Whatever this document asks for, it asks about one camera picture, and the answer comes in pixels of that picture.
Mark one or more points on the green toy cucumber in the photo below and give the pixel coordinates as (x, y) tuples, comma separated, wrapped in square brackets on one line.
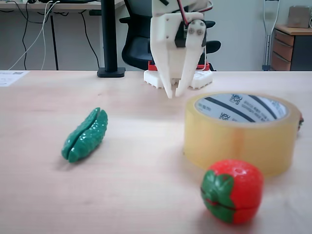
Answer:
[(85, 136)]

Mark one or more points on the red table clamp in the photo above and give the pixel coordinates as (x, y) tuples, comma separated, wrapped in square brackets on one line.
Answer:
[(203, 66), (152, 65)]

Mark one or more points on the black office chair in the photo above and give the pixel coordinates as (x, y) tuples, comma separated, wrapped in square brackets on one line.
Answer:
[(136, 51)]

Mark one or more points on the black clamp pole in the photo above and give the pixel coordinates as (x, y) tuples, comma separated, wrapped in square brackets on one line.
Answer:
[(109, 36)]

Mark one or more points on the metal crutch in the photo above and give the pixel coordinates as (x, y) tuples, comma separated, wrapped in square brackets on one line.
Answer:
[(267, 36)]

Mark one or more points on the brown drawer cabinet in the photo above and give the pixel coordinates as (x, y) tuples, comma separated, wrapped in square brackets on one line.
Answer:
[(282, 48)]

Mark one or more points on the background desk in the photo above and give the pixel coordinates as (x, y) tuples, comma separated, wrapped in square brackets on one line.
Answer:
[(73, 5)]

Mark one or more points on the clear packing tape roll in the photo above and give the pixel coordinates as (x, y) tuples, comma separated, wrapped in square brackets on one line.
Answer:
[(231, 146)]

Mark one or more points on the cardboard box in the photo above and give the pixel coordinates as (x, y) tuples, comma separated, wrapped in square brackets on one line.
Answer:
[(298, 17)]

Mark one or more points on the red toy strawberry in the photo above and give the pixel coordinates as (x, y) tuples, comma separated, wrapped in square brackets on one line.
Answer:
[(243, 190)]

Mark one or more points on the white printed paper sheet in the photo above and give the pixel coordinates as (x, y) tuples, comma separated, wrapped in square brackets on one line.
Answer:
[(9, 76)]

